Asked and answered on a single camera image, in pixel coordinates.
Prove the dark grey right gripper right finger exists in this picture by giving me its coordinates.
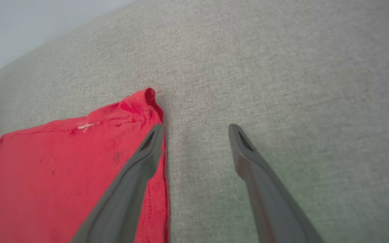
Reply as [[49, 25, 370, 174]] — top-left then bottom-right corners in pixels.
[[228, 124, 326, 243]]

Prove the red basketball jersey white trim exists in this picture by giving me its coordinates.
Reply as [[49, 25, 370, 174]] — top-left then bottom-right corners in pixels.
[[0, 87, 171, 243]]

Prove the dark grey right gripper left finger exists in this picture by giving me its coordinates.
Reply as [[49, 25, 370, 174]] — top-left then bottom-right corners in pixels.
[[70, 124, 164, 243]]

